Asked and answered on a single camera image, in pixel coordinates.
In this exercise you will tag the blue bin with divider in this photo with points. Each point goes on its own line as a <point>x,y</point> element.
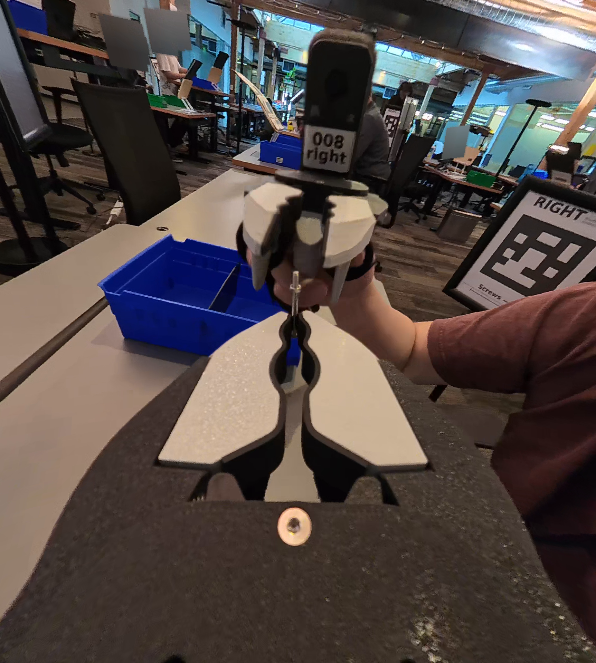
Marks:
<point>163,311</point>

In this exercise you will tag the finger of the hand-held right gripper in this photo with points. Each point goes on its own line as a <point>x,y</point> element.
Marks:
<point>266,217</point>
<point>352,228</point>

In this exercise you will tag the black floor lamp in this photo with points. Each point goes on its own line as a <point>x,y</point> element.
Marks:
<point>538,102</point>

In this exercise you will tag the green plastic bin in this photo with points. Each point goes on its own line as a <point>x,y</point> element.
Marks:
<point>479,178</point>
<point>163,101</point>

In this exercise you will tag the portrait display on stand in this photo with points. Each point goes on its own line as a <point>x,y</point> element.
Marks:
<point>7,62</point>

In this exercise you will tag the wooden instruction board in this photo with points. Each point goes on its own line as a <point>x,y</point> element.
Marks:
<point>264,106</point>

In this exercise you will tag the black framed marker sign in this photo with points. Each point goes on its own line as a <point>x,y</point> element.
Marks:
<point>392,124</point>
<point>536,248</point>

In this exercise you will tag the steel bolt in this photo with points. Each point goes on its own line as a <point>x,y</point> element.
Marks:
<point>294,303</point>

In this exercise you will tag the grey floor box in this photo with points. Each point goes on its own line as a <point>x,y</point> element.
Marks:
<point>458,225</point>

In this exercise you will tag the small blue storage bin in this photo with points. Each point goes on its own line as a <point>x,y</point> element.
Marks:
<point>28,18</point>

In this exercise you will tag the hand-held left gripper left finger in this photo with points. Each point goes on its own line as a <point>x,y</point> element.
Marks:
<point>225,404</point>

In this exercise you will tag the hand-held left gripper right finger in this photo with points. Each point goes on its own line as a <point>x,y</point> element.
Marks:
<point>360,409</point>

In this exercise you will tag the wooden office desk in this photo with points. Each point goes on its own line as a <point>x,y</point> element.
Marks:
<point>184,111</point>
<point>463,181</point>

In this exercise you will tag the blue plastic bin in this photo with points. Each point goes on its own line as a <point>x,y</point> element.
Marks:
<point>277,153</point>

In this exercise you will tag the black mesh office chair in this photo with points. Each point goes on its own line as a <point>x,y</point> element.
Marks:
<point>127,150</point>

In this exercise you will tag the person's right hand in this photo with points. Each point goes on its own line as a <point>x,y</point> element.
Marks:
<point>370,316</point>

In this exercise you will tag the person's right forearm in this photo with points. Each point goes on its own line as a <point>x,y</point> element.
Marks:
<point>422,352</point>

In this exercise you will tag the white power strip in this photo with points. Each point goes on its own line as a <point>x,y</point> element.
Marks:
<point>115,210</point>

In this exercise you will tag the black monitor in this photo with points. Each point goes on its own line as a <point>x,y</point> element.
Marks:
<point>59,20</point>

